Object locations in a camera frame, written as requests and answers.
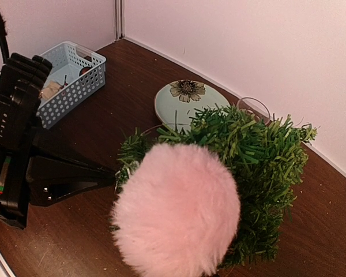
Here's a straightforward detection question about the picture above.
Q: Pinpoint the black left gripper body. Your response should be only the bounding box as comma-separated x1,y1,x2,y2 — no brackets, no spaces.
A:
0,138,33,230

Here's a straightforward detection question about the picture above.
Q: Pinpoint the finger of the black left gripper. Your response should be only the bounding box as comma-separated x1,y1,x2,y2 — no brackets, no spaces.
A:
27,135,115,207

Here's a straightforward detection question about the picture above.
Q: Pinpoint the pink pompom ornament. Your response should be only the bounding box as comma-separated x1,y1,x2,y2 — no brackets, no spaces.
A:
113,144,240,276

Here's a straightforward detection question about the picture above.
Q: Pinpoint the small green christmas tree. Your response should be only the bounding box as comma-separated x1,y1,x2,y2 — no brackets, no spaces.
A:
116,106,317,268

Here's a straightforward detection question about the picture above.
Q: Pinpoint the beige fabric bow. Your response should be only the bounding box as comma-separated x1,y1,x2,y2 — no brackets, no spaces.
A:
40,80,63,100

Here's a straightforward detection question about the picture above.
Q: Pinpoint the light blue plastic basket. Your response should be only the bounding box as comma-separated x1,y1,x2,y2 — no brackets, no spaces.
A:
37,41,107,129

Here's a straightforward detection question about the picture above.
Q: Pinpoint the red brown bauble ornament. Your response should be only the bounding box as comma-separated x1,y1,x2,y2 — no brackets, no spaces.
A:
78,66,92,76

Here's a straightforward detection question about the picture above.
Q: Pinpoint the light blue flower plate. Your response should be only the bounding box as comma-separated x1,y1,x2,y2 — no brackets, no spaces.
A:
154,80,230,131

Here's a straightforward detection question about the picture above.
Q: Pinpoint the clear drinking glass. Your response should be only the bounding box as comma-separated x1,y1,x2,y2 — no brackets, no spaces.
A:
236,97,270,125

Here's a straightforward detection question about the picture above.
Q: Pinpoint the left aluminium frame post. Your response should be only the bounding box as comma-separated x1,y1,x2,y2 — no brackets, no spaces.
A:
114,0,125,40

